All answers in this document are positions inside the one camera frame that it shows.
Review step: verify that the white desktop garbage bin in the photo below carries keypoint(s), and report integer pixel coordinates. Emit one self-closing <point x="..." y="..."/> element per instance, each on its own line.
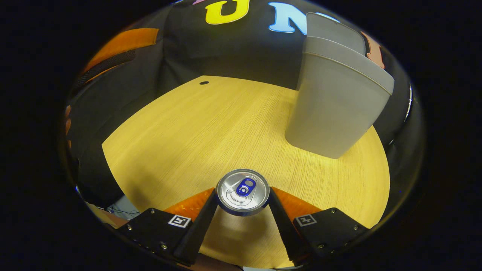
<point x="331" y="105"/>

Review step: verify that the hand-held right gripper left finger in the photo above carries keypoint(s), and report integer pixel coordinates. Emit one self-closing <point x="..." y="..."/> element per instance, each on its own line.
<point x="199" y="229"/>

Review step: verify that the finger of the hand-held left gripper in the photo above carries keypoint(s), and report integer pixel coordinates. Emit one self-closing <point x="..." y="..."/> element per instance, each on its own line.
<point x="124" y="39"/>

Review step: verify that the silver pop can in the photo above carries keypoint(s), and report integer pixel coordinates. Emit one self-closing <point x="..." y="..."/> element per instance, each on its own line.
<point x="243" y="192"/>

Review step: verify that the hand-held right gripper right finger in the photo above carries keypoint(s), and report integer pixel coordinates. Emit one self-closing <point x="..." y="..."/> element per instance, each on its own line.
<point x="286" y="229"/>

